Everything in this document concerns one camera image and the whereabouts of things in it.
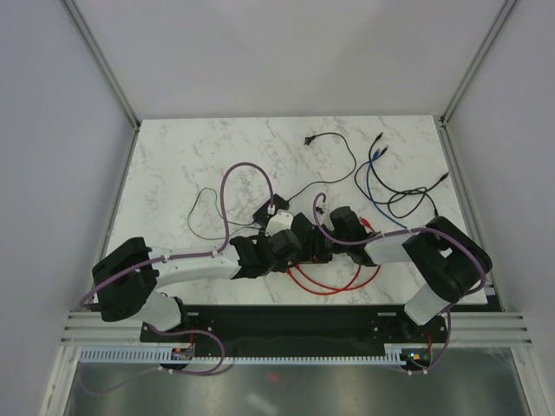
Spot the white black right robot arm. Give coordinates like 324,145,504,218
314,214,493,341

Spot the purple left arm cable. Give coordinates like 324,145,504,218
77,160,275,311

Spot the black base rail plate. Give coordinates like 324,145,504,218
140,305,447,358

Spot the black ethernet cable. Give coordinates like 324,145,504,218
367,132,450,196
353,146,441,220

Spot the black network switch box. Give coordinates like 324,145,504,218
278,213,318,267

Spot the red ethernet cable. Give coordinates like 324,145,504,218
294,216,378,294
285,262,382,296

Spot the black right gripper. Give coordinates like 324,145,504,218
291,224,349,264

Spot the thin black power cord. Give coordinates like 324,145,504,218
186,132,358,242

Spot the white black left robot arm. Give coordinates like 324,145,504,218
93,230,302,341

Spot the aluminium frame rail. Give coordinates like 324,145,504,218
60,309,534,348

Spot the white slotted cable duct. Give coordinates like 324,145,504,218
79,344,433,366

